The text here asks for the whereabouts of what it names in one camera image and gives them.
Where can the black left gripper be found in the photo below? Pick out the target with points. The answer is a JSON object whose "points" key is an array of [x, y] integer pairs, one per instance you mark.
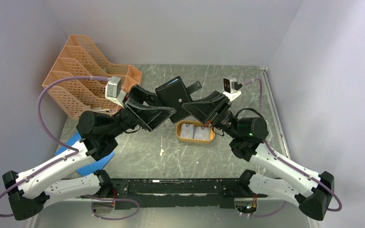
{"points": [[149, 118]]}

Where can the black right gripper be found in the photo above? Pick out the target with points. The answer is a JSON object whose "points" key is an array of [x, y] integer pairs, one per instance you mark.
{"points": [[208, 109]]}

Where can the black leather card holder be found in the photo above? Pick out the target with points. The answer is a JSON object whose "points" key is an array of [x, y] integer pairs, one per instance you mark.
{"points": [[174, 93]]}

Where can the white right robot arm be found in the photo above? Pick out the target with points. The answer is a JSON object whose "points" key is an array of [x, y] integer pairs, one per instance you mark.
{"points": [[309, 190]]}

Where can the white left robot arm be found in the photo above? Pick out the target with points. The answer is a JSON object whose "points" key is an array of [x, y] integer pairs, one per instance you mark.
{"points": [[29, 192]]}

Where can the credit card in tray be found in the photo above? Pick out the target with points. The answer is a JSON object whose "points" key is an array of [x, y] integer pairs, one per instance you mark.
{"points": [[202, 133]]}

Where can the blue folder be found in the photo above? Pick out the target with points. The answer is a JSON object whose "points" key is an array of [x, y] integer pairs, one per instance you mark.
{"points": [[97, 165]]}

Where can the orange mesh file organizer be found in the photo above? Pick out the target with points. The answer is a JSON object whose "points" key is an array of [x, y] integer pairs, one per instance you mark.
{"points": [[81, 57]]}

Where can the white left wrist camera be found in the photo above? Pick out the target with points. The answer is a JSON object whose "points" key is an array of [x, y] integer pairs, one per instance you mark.
{"points": [[114, 92]]}

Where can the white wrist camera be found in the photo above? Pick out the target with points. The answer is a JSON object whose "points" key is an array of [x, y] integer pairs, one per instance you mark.
{"points": [[114, 92], [231, 88]]}

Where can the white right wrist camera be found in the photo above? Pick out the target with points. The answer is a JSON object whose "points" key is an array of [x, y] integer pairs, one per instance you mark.
{"points": [[231, 88]]}

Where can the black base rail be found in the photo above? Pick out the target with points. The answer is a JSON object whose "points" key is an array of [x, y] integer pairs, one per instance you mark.
{"points": [[170, 193]]}

